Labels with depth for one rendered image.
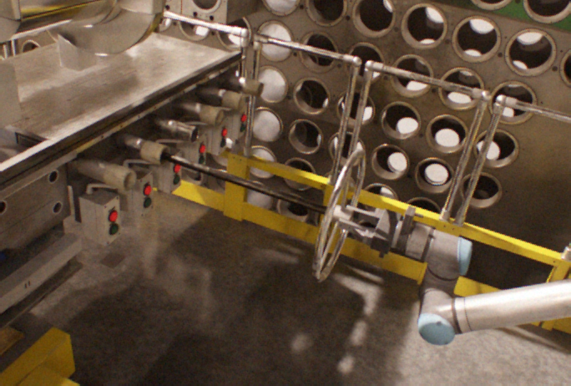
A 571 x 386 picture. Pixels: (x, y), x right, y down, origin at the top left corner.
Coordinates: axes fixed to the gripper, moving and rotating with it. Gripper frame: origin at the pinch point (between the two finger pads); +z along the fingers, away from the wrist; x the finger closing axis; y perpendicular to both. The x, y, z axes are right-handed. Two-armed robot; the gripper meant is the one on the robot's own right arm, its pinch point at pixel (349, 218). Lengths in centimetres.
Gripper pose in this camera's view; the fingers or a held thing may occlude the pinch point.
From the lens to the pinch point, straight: 145.2
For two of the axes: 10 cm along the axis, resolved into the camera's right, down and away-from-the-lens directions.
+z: -9.2, -3.0, 2.5
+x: 3.7, -5.1, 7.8
